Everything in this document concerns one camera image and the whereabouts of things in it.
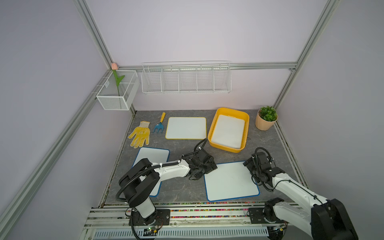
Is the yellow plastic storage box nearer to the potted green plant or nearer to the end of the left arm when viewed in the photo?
the potted green plant

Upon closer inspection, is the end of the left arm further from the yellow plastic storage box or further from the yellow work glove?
the yellow work glove

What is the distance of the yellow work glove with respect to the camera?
1039 millimetres

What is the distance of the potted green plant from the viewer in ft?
3.32

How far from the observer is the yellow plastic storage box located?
96 centimetres

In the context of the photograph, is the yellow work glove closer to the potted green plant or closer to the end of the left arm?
the end of the left arm
